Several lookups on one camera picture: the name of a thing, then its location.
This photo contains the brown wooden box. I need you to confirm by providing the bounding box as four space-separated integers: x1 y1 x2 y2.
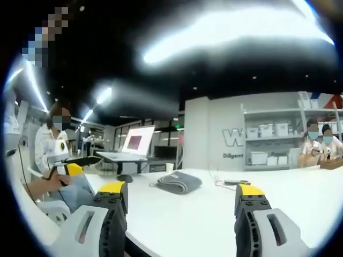
319 157 343 170

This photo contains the short ceiling light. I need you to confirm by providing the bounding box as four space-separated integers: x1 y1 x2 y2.
95 86 113 104

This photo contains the white charging cable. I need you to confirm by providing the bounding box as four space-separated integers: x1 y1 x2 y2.
208 165 238 191

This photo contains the grey laptop stand table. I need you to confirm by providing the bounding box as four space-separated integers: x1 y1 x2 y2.
95 151 150 175

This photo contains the black monitor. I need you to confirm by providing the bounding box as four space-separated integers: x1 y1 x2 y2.
153 145 173 159

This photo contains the long ceiling light strip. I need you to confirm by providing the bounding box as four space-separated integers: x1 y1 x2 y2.
141 16 336 65

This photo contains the person's left hand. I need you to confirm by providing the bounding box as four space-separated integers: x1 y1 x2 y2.
40 171 73 195

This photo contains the grey towel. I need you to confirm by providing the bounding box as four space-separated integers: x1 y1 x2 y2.
149 171 203 195

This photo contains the open silver laptop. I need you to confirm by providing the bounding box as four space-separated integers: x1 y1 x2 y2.
95 125 156 162

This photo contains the dark smartphone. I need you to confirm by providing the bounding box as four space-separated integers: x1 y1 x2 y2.
223 179 252 186

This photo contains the person's jeans leg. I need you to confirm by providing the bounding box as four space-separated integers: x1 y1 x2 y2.
56 175 95 214

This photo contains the grey storage shelf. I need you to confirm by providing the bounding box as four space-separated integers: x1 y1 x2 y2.
240 92 343 172

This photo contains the group of white storage boxes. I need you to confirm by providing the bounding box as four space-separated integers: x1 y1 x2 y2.
245 92 343 167

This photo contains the thin black cable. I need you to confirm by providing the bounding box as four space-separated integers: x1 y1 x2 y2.
16 143 31 188

